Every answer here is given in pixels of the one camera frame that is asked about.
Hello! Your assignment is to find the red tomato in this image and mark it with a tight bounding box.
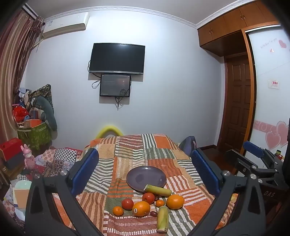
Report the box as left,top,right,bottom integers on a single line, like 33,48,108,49
142,192,156,204
121,198,134,210

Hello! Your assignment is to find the striped patchwork blanket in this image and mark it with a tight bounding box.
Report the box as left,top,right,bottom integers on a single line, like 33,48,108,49
52,133,238,236

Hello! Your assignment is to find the wardrobe with white sliding door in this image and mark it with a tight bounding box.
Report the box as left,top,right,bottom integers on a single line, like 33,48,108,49
241,23,290,159

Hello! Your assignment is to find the large orange with sticker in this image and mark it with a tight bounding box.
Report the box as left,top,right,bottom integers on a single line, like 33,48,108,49
132,201,151,217

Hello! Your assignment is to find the dark patterned bag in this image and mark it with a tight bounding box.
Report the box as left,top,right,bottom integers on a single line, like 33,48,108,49
29,84,54,116

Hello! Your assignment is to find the grey green plush toy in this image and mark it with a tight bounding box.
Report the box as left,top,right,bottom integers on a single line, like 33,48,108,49
32,95,58,131

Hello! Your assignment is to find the black white checkered cloth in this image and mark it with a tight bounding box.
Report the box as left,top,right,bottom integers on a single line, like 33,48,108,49
45,147,83,177

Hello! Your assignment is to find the purple plate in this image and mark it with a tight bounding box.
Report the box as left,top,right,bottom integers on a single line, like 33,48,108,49
126,166,167,193

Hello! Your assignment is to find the white air conditioner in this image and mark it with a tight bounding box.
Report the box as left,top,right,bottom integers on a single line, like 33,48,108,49
42,12,90,39

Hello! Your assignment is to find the floral cloth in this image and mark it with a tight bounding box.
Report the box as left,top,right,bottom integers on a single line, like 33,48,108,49
34,148,55,166

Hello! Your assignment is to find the corn cob piece with husk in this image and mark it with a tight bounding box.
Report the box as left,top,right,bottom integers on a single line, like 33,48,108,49
145,184,172,197
157,205,169,233

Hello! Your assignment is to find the black wall television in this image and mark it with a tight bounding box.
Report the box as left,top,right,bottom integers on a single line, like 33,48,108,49
89,43,145,75

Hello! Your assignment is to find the mint green plastic lid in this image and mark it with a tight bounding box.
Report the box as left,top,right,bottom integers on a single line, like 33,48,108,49
14,180,32,190

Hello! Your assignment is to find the pink rabbit toy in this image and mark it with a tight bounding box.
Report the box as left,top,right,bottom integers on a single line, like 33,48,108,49
20,144,36,169

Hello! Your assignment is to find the red lidded box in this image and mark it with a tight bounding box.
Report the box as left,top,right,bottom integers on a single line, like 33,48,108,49
0,138,24,169

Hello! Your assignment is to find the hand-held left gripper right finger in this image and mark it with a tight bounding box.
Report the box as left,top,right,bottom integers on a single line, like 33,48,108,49
190,148,267,236

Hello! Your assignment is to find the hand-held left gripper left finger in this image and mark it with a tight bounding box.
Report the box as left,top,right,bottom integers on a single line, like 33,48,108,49
24,148,107,236

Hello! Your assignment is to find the grey purple bag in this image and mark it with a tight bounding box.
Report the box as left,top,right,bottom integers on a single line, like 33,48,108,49
179,136,197,157

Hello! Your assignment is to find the green fabric storage box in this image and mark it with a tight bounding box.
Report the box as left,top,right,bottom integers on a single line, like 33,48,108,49
17,121,53,150

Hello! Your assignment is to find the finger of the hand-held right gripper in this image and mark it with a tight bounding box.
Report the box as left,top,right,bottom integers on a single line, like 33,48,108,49
243,141,283,170
225,149,259,176

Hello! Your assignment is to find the wooden overhead cabinet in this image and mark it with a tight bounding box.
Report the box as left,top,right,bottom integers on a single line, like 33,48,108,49
197,0,280,51

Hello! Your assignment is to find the yellow curved foam tube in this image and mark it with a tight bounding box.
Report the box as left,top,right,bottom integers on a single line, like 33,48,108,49
95,126,124,139

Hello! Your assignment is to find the small black monitor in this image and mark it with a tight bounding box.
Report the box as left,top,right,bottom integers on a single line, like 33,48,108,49
100,74,132,97

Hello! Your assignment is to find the striped brown curtain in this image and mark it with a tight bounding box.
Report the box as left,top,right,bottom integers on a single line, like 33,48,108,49
0,7,44,146

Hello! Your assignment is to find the brown wooden door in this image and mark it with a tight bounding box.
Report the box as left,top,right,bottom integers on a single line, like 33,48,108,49
222,53,252,149

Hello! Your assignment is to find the orange paper sheet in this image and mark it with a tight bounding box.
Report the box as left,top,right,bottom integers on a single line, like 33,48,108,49
14,188,30,208

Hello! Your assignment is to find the red plastic bag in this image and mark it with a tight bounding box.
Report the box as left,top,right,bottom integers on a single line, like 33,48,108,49
12,105,30,123

